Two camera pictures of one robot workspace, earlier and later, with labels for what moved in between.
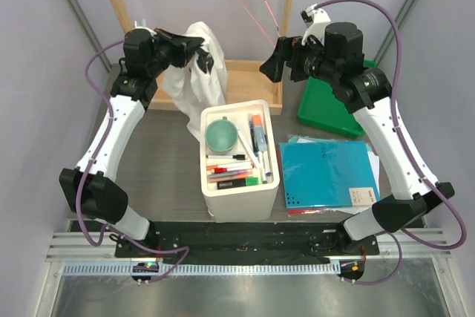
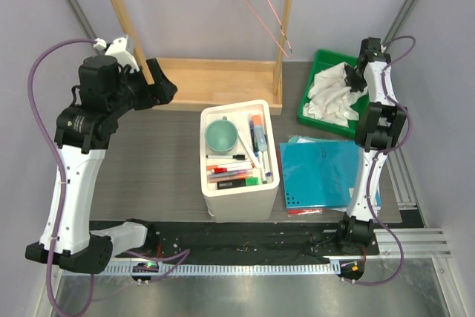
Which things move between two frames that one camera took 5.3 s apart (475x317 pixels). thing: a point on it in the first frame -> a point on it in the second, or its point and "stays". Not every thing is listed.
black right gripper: x=296 y=52 -> x=361 y=84
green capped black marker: x=240 y=182 stays
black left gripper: x=182 y=46 -> x=151 y=98
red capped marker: x=224 y=170 stays
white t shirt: x=191 y=88 -> x=331 y=96
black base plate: x=244 y=240 stays
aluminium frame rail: x=79 y=243 stays
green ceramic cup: x=221 y=135 stays
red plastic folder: x=306 y=211 stays
